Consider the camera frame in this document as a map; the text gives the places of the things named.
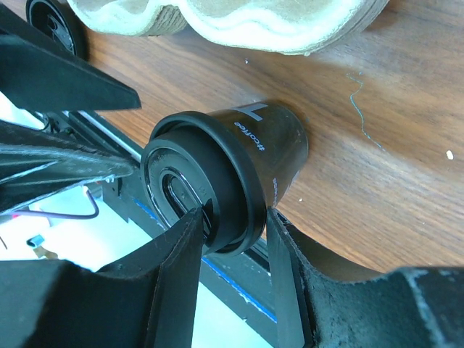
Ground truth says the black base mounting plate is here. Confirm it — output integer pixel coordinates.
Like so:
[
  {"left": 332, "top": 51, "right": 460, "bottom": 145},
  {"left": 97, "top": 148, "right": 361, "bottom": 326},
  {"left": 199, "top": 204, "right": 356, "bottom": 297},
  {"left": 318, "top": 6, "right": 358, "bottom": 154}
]
[{"left": 68, "top": 110, "right": 280, "bottom": 348}]

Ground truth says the black coffee cup lid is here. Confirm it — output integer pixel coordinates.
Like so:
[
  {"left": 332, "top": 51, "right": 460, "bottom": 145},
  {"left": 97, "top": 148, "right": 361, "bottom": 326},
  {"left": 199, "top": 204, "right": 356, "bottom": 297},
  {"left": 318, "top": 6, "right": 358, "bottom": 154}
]
[{"left": 140, "top": 111, "right": 266, "bottom": 255}]

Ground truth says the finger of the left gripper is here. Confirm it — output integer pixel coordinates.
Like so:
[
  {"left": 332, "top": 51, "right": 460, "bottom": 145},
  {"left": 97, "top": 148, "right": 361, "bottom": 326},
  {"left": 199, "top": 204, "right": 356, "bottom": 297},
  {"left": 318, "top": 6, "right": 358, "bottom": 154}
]
[
  {"left": 1, "top": 121, "right": 136, "bottom": 212},
  {"left": 1, "top": 4, "right": 141, "bottom": 111}
]

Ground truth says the black cup lid on table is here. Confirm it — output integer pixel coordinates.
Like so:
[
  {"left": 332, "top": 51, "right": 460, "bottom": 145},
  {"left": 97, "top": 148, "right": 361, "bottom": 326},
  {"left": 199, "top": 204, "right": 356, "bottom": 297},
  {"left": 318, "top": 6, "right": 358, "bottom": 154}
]
[{"left": 25, "top": 0, "right": 89, "bottom": 61}]

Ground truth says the cardboard two-cup carrier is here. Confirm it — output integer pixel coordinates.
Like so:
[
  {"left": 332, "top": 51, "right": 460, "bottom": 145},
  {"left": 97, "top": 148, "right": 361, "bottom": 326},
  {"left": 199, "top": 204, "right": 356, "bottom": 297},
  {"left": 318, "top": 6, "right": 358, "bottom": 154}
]
[{"left": 68, "top": 0, "right": 387, "bottom": 56}]

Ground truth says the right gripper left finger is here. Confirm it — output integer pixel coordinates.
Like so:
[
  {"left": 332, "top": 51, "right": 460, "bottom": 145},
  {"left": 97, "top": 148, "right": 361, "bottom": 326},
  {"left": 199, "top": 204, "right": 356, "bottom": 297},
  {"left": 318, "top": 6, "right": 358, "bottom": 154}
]
[{"left": 1, "top": 209, "right": 204, "bottom": 347}]

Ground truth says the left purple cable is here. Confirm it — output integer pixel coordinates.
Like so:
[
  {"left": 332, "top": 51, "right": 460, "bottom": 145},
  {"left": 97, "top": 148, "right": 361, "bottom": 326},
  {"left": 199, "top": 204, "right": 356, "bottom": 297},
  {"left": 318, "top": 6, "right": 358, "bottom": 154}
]
[{"left": 0, "top": 188, "right": 101, "bottom": 251}]

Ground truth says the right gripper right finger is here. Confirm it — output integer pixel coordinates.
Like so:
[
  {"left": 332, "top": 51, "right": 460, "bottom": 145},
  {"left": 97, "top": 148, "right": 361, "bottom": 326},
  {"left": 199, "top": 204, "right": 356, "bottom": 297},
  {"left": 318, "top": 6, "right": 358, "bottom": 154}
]
[{"left": 267, "top": 209, "right": 463, "bottom": 347}]

